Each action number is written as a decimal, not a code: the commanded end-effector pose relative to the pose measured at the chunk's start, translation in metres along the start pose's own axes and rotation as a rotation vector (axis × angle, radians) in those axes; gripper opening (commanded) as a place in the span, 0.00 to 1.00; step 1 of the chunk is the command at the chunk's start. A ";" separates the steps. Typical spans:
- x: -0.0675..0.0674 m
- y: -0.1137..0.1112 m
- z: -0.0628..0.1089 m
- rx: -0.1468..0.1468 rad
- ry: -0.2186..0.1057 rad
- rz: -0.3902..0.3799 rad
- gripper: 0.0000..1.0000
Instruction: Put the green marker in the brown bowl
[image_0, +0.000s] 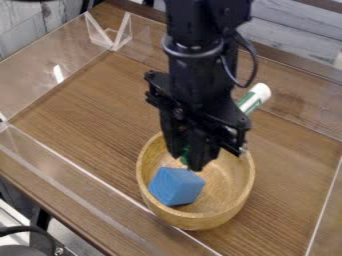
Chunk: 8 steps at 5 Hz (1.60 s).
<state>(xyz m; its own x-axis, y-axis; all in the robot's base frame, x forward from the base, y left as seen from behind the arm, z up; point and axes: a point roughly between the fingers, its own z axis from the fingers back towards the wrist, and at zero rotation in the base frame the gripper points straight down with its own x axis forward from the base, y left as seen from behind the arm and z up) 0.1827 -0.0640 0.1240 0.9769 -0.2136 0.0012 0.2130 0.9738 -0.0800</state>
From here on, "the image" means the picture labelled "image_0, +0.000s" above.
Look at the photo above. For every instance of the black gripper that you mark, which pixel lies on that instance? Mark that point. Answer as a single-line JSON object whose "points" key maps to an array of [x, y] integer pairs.
{"points": [[200, 119]]}

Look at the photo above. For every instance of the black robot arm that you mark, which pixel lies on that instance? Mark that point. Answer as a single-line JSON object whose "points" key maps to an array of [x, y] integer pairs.
{"points": [[204, 25]]}

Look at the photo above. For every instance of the clear acrylic corner bracket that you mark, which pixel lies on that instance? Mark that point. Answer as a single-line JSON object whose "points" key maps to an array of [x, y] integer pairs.
{"points": [[109, 38]]}

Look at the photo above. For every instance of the black table leg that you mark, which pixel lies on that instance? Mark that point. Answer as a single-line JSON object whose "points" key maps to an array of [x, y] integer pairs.
{"points": [[41, 219]]}

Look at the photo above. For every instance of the green dry erase marker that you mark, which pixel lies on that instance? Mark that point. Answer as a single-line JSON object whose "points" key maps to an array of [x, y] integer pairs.
{"points": [[254, 98]]}

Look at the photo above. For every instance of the clear acrylic tray wall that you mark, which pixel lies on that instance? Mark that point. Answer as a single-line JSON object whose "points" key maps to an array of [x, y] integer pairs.
{"points": [[111, 221]]}

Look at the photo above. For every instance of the brown wooden bowl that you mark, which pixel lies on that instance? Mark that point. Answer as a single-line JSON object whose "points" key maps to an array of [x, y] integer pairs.
{"points": [[228, 176]]}

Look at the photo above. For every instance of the blue foam cube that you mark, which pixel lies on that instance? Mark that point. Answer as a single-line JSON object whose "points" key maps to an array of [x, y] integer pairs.
{"points": [[175, 186]]}

